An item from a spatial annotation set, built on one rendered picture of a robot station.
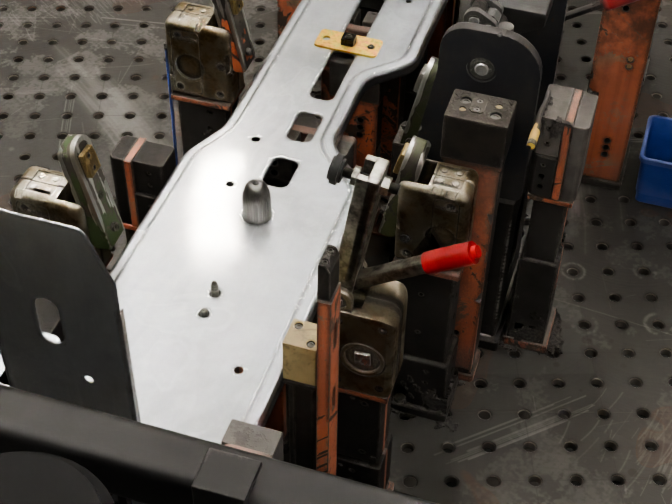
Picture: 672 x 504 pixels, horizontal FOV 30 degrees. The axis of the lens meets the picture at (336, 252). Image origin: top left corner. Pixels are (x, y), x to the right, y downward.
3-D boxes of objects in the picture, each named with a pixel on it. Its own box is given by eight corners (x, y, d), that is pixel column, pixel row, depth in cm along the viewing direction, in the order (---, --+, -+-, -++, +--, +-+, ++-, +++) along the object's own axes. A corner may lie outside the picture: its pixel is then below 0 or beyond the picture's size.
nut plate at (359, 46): (312, 46, 161) (313, 38, 160) (322, 30, 164) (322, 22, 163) (375, 58, 159) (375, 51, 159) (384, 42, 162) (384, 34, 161)
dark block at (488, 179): (428, 342, 165) (454, 86, 136) (480, 355, 164) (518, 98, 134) (419, 370, 162) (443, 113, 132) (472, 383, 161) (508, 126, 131)
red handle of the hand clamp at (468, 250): (339, 261, 124) (478, 227, 115) (350, 277, 125) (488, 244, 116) (326, 290, 121) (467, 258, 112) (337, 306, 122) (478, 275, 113)
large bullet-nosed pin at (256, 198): (249, 212, 141) (247, 168, 136) (275, 219, 140) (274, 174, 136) (239, 231, 139) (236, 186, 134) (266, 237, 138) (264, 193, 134)
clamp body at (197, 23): (190, 187, 187) (172, -13, 162) (267, 204, 184) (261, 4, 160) (165, 227, 180) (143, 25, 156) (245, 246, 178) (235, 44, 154)
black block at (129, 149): (136, 290, 172) (113, 122, 151) (209, 308, 170) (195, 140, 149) (111, 331, 166) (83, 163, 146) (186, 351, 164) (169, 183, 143)
